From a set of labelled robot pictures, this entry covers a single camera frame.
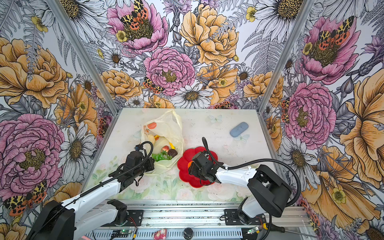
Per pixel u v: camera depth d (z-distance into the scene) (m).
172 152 0.94
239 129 1.08
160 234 0.68
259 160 0.49
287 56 0.89
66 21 0.76
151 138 1.00
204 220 0.75
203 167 0.67
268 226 0.69
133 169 0.60
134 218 0.73
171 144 0.96
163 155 0.93
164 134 0.95
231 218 0.73
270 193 0.43
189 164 0.86
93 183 0.86
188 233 0.62
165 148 0.97
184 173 0.89
